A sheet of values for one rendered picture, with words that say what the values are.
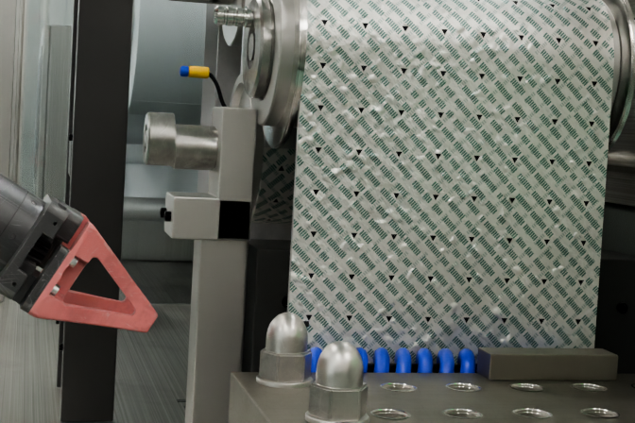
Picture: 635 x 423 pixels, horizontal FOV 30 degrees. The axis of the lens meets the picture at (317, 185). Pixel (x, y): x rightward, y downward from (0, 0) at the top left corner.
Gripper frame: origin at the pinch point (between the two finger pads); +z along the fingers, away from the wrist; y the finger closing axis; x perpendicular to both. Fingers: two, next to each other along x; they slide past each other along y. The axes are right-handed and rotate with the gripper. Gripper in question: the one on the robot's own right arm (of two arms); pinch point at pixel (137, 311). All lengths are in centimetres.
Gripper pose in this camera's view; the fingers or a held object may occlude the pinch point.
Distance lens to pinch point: 81.9
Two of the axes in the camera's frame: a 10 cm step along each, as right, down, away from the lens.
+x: 5.4, -8.3, 1.0
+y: 2.5, 0.5, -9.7
